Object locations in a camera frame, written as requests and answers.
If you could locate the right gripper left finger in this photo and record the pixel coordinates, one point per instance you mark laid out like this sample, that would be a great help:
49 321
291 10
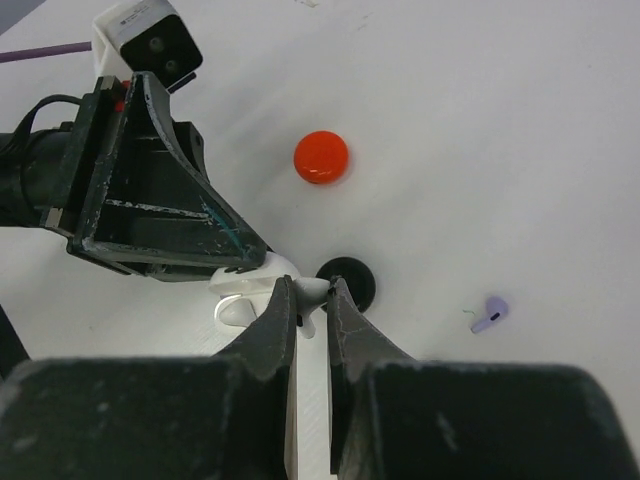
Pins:
226 416

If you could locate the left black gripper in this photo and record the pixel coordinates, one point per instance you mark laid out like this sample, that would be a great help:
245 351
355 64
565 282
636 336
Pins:
123 183

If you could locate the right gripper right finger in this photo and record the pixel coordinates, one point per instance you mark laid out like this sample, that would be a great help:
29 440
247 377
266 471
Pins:
395 417

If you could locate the white earbud case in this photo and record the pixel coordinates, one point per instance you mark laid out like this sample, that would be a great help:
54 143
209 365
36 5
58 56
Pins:
244 296

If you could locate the red earbud case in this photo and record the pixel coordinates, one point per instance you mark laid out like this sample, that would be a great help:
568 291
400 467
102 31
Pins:
321 157

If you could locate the white earbud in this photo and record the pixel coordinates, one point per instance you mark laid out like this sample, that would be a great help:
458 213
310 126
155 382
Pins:
311 294

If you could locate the black earbud case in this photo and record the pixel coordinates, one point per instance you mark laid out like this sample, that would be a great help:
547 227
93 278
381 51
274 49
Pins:
359 278

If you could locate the purple earbud far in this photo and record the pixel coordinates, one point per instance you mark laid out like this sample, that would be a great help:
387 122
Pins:
496 308

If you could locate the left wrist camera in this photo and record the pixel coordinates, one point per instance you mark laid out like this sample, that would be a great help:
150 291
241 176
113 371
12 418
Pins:
148 35

